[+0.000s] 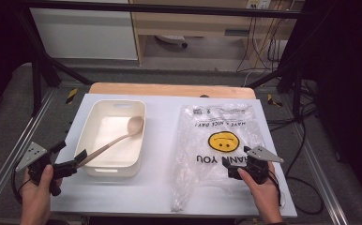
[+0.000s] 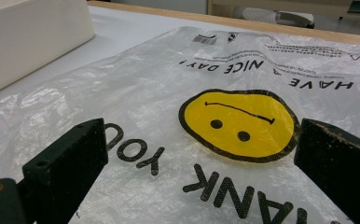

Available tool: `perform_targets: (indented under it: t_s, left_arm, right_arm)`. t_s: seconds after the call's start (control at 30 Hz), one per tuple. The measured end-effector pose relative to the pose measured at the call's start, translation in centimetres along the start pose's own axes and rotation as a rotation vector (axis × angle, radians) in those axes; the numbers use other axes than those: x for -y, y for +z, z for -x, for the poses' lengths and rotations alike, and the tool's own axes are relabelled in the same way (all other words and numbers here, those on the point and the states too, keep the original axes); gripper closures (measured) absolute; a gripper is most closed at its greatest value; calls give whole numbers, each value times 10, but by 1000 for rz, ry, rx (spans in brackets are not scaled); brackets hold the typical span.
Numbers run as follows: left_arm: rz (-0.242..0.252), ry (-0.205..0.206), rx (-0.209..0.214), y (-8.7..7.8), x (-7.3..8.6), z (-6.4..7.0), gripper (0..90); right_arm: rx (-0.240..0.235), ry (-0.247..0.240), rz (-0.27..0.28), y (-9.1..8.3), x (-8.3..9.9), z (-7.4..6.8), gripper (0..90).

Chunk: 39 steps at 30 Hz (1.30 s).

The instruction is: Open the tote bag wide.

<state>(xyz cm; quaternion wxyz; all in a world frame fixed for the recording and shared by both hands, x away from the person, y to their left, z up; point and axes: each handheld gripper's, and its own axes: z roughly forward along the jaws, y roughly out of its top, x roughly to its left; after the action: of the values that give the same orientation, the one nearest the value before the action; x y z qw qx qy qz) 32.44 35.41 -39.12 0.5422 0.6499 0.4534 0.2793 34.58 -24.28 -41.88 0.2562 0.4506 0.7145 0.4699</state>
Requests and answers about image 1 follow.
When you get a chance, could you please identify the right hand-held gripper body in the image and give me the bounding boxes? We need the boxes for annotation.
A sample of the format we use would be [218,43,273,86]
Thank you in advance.
[228,145,285,186]

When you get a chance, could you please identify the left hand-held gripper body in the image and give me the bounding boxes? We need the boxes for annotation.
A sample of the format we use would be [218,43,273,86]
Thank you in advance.
[14,142,79,197]

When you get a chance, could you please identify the clear smiley plastic bag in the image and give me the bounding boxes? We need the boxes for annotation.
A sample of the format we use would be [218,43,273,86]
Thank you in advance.
[169,102,267,214]

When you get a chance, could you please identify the cream plastic basin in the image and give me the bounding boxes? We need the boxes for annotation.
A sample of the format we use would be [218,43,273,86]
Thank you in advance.
[73,98,147,178]

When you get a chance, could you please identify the beige wooden spoon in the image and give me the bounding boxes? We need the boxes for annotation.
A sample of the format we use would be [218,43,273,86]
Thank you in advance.
[76,115,145,168]

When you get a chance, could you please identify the person's right hand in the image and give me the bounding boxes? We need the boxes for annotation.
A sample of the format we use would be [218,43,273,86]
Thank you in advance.
[236,161,282,214]

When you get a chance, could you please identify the person's left hand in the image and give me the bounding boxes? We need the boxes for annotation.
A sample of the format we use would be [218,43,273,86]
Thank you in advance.
[19,164,63,209]

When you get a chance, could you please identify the yellow black tape strip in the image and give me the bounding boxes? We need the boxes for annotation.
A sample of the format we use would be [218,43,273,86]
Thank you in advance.
[65,88,79,105]
[266,93,283,108]

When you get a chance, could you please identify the wooden table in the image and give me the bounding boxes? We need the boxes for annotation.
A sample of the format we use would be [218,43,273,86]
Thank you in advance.
[88,82,258,100]

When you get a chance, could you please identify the white cabinet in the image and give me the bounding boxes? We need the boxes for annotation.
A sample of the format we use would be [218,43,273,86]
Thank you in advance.
[30,0,139,61]

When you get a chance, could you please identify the white chair base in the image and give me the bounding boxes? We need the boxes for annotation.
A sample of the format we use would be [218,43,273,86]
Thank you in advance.
[155,34,189,50]

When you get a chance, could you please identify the wooden desk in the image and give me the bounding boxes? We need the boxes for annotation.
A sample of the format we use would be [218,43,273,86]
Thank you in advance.
[128,0,305,68]

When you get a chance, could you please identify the white power strip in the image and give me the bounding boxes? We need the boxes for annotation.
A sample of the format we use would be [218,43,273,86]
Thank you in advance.
[246,0,271,9]

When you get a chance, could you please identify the aluminium rail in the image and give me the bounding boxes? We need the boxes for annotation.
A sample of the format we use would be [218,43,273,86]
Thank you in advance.
[290,125,349,225]
[0,88,56,217]

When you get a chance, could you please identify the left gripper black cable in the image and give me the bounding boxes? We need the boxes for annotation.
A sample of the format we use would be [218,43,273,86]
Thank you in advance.
[10,168,31,204]

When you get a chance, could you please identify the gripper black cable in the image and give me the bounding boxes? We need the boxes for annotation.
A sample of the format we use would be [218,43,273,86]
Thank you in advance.
[267,120,325,216]
[10,168,31,204]

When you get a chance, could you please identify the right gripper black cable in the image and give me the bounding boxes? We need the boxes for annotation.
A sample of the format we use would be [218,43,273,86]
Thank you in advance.
[267,120,325,216]

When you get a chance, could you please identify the black cable tangle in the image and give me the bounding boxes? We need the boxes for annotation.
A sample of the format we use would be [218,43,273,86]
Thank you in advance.
[264,79,319,132]

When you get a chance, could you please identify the bundle of hanging cables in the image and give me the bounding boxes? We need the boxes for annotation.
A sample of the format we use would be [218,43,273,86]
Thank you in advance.
[235,0,295,74]

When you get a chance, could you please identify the black metal frame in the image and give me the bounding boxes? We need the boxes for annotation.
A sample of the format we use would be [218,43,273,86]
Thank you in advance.
[13,0,309,118]

